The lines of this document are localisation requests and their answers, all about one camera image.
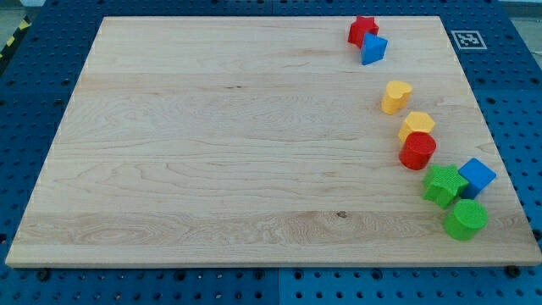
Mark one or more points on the blue triangle block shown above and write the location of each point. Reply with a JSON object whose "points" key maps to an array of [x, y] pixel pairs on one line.
{"points": [[373, 48]]}

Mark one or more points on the red star block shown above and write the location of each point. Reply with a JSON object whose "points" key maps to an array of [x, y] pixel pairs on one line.
{"points": [[360, 27]]}

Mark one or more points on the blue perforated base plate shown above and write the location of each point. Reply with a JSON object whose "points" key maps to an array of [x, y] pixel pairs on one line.
{"points": [[40, 77]]}

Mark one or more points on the red cylinder block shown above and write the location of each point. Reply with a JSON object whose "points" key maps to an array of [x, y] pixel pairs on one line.
{"points": [[417, 150]]}

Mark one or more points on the blue cube block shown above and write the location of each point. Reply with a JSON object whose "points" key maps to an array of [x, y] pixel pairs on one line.
{"points": [[478, 176]]}

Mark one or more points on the yellow hexagon block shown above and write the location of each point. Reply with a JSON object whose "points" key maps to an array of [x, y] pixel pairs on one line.
{"points": [[415, 121]]}

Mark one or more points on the yellow heart block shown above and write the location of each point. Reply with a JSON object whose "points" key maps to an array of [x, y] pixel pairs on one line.
{"points": [[396, 96]]}

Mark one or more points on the green cylinder block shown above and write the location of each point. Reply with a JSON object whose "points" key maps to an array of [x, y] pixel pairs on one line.
{"points": [[465, 220]]}

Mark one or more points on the wooden board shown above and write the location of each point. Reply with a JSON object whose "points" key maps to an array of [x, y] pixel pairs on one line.
{"points": [[260, 141]]}

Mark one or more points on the white fiducial marker tag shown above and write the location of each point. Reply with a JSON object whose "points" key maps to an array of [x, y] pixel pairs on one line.
{"points": [[468, 40]]}

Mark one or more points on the green star block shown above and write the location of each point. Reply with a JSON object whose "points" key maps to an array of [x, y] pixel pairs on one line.
{"points": [[443, 184]]}

